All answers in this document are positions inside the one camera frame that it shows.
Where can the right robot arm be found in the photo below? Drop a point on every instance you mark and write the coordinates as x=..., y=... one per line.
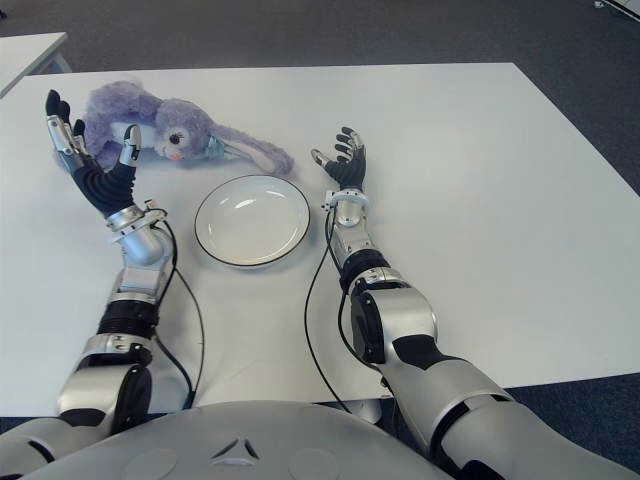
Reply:
x=400, y=310

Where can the silver robot torso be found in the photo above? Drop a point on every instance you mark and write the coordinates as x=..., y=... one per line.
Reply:
x=240, y=440

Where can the white plate black rim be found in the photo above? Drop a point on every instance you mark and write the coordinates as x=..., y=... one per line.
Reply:
x=250, y=220

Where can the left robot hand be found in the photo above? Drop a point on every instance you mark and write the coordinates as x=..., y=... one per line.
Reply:
x=105, y=187

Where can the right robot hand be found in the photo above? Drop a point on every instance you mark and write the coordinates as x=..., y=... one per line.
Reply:
x=350, y=170

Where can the white object on floor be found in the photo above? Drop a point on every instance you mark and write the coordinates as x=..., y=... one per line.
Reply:
x=620, y=6

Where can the purple plush bunny doll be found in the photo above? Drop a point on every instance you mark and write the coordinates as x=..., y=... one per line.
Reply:
x=185, y=122

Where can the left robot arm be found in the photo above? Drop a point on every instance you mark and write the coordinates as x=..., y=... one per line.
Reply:
x=140, y=280

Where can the white table leg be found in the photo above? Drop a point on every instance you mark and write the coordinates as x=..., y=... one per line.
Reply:
x=367, y=407

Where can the white side table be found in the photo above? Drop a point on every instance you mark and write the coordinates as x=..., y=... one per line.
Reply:
x=25, y=57

